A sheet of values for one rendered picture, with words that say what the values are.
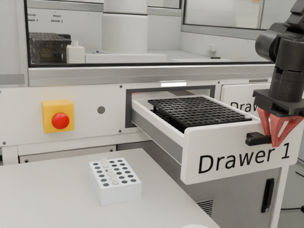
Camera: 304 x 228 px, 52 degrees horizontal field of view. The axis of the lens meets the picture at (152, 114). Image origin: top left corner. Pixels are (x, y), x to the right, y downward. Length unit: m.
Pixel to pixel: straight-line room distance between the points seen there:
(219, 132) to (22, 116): 0.48
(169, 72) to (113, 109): 0.19
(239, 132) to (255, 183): 0.67
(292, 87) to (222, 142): 0.16
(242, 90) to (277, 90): 0.44
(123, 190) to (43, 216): 0.15
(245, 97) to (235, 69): 0.10
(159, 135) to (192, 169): 0.15
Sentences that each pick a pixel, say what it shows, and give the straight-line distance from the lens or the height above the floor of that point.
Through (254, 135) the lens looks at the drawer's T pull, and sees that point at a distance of 0.63.
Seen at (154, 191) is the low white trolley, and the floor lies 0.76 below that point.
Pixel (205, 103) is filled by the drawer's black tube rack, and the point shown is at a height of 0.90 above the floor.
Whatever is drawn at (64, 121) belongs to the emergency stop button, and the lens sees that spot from 0.76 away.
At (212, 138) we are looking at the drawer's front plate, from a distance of 0.60.
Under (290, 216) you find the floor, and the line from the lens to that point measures 2.18.
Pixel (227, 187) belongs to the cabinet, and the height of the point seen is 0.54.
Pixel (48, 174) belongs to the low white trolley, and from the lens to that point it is 0.77.
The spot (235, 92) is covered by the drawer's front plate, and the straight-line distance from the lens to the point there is 1.02.
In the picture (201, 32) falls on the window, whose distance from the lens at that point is 0.95.
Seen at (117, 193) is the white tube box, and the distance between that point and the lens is 0.64.
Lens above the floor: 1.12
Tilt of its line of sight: 17 degrees down
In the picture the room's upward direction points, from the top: 3 degrees clockwise
